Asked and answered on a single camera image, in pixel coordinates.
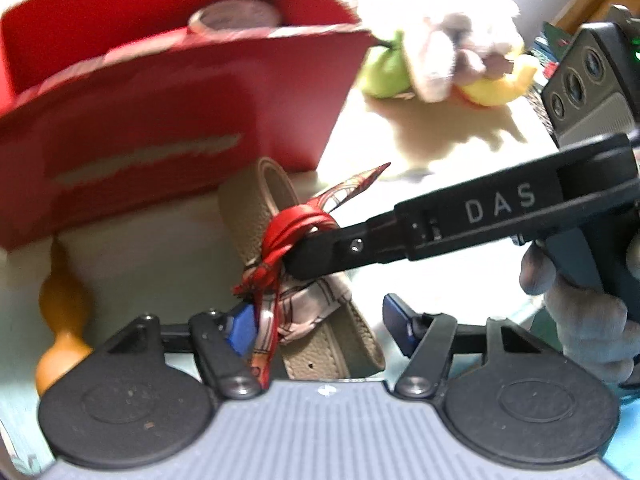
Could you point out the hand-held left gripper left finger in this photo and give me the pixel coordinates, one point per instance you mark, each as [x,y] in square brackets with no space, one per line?
[240,331]

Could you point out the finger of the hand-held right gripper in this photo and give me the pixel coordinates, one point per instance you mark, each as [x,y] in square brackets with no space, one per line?
[340,250]

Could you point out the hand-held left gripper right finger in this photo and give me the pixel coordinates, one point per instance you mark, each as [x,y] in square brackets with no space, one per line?
[397,322]

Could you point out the red patterned silk scarf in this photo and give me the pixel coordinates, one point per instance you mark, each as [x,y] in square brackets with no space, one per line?
[285,227]

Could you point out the beige leather belt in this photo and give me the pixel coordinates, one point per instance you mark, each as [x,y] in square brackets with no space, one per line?
[250,200]

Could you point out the red cardboard box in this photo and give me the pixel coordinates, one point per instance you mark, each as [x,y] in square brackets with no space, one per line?
[175,105]

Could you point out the clear printed tape roll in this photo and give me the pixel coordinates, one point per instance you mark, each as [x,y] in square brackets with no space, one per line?
[235,15]

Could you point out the person's right hand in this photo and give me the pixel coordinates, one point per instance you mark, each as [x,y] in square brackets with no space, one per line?
[585,330]

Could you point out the yellow plush toy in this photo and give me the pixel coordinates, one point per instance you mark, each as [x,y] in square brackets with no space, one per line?
[505,85]

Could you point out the orange wooden gourd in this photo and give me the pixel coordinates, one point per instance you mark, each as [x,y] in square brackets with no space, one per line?
[62,300]

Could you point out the green plush toy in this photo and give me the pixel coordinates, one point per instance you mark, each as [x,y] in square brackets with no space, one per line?
[385,70]

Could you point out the pink white plush toy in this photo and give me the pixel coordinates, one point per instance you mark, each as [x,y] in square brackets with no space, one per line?
[450,50]

